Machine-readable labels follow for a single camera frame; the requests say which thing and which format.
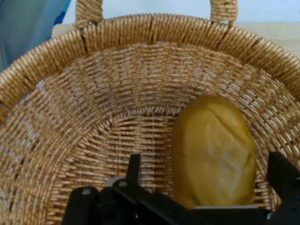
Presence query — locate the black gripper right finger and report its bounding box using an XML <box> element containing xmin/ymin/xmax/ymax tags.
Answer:
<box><xmin>266</xmin><ymin>151</ymin><xmax>300</xmax><ymax>225</ymax></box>

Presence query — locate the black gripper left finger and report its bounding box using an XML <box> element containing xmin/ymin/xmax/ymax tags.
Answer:
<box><xmin>62</xmin><ymin>153</ymin><xmax>195</xmax><ymax>225</ymax></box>

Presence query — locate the brown potato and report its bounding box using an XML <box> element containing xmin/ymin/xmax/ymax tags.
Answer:
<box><xmin>172</xmin><ymin>94</ymin><xmax>257</xmax><ymax>210</ymax></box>

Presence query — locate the woven wicker basket with handles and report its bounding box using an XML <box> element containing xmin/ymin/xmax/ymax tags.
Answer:
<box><xmin>0</xmin><ymin>0</ymin><xmax>300</xmax><ymax>225</ymax></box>

